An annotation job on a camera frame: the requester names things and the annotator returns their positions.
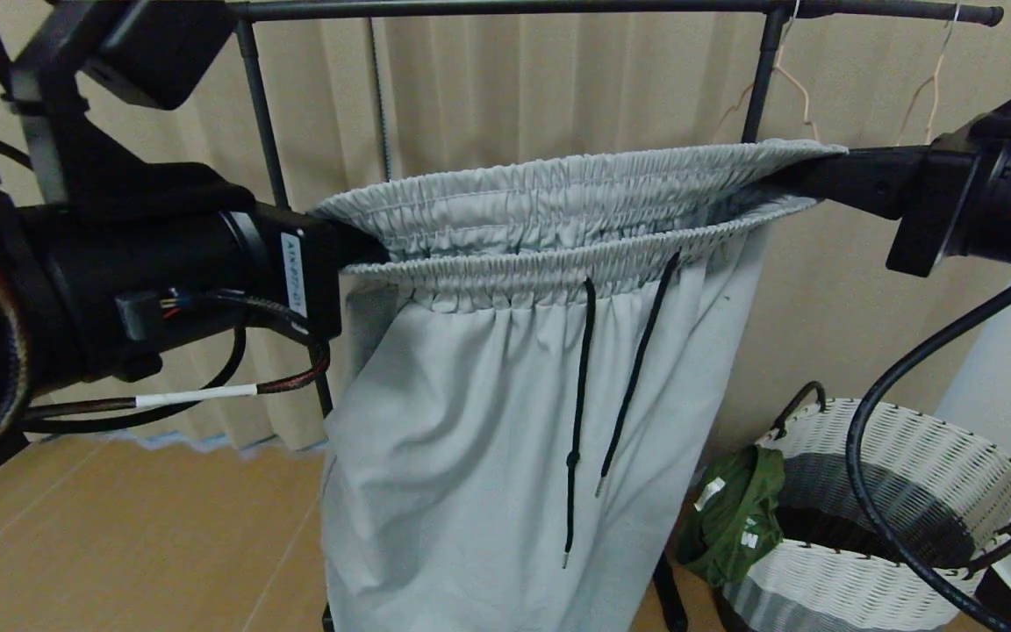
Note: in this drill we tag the black clothes rack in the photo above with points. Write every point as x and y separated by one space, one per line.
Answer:
505 8

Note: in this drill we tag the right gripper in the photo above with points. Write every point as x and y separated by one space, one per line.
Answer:
997 202

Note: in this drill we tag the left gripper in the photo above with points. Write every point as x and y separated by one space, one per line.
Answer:
163 281

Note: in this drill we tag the green garment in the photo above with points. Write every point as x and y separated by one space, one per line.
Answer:
734 527

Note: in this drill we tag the pink clothes hanger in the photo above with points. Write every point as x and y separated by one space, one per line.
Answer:
806 110
935 79

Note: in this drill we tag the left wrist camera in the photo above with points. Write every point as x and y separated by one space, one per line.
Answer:
163 44

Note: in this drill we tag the beige curtain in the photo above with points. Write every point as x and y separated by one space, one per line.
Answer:
488 88

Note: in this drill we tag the pale grey shorts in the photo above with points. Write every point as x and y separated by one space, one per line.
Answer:
470 439

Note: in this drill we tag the white laundry basket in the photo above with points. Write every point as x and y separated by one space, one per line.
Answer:
900 439

